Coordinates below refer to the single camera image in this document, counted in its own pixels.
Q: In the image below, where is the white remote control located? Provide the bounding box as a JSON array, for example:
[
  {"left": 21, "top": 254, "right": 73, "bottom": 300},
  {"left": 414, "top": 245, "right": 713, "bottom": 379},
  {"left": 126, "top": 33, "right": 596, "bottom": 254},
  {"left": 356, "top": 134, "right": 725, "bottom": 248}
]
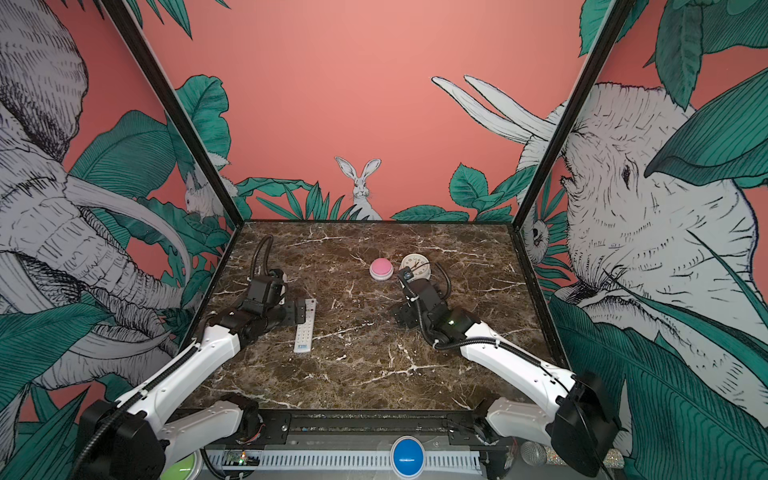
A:
[{"left": 293, "top": 299, "right": 317, "bottom": 354}]

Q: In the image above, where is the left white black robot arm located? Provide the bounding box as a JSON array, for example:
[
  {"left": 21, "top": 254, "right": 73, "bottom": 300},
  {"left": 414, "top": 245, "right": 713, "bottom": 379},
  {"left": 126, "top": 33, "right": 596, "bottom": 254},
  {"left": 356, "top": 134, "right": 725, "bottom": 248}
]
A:
[{"left": 69, "top": 270, "right": 316, "bottom": 479}]

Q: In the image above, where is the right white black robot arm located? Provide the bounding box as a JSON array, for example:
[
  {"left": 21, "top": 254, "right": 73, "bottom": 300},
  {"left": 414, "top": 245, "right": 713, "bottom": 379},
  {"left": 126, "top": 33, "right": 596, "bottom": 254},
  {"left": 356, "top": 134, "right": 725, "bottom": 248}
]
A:
[{"left": 393, "top": 278, "right": 622, "bottom": 477}]

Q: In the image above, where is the white round alarm clock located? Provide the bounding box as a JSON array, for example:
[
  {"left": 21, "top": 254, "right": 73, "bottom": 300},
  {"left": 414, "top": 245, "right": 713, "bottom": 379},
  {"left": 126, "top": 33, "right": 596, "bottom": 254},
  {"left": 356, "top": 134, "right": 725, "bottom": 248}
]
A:
[{"left": 400, "top": 253, "right": 431, "bottom": 280}]

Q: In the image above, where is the pink push button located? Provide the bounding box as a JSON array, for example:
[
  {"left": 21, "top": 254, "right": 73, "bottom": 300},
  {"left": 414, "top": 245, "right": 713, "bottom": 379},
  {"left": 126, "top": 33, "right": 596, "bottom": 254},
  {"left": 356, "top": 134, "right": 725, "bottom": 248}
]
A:
[{"left": 369, "top": 258, "right": 394, "bottom": 281}]

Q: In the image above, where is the blue push button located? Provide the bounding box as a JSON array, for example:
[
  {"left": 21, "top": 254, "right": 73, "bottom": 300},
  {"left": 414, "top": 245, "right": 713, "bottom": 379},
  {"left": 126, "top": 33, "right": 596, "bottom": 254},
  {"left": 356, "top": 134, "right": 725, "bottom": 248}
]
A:
[{"left": 390, "top": 436, "right": 426, "bottom": 480}]

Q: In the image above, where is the small green circuit board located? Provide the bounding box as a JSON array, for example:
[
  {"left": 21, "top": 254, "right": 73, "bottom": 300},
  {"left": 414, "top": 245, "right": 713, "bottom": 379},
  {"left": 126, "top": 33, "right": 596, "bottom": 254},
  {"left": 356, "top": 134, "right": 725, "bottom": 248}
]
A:
[{"left": 222, "top": 451, "right": 261, "bottom": 469}]

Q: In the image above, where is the glittery silver microphone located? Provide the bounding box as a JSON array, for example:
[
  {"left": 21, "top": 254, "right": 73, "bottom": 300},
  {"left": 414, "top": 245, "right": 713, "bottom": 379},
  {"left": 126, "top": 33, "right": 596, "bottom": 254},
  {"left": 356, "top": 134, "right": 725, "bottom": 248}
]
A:
[{"left": 519, "top": 441, "right": 625, "bottom": 470}]

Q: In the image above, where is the green push button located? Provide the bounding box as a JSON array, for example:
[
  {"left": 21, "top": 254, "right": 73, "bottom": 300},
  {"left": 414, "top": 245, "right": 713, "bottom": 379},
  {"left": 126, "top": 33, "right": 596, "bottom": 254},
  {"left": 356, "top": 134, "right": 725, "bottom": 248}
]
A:
[{"left": 160, "top": 452, "right": 203, "bottom": 480}]

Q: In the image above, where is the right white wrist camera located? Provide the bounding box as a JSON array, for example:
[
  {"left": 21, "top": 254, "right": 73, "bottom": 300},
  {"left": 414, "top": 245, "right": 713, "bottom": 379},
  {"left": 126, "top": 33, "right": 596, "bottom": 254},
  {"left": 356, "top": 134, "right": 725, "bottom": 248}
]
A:
[{"left": 397, "top": 267, "right": 414, "bottom": 296}]

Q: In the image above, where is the black front mounting rail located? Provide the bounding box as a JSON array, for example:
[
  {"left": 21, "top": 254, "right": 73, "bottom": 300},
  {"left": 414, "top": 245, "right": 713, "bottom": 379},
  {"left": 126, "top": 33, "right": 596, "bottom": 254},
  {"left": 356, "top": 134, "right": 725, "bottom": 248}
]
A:
[{"left": 252, "top": 408, "right": 490, "bottom": 447}]

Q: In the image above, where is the white slotted cable duct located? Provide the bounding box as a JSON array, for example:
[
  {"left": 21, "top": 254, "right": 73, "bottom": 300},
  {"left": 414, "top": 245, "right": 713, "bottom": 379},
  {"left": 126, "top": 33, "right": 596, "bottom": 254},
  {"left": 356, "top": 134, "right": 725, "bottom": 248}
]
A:
[{"left": 207, "top": 450, "right": 484, "bottom": 475}]

